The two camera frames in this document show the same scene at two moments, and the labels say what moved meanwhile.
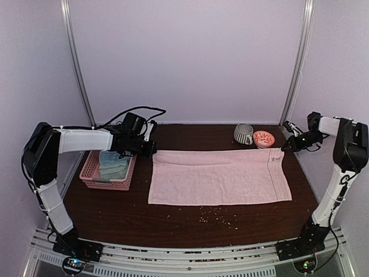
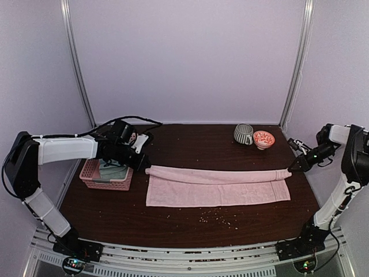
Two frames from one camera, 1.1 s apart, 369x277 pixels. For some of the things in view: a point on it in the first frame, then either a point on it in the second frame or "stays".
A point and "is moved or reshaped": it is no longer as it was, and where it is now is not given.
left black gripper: [151, 149] to [137, 166]
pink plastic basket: [90, 176] stays
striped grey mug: [243, 133] stays
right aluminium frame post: [301, 52] stays
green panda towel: [112, 167] stays
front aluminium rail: [260, 261] stays
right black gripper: [295, 146] to [304, 163]
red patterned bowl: [263, 139] stays
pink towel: [218, 176] is moved or reshaped
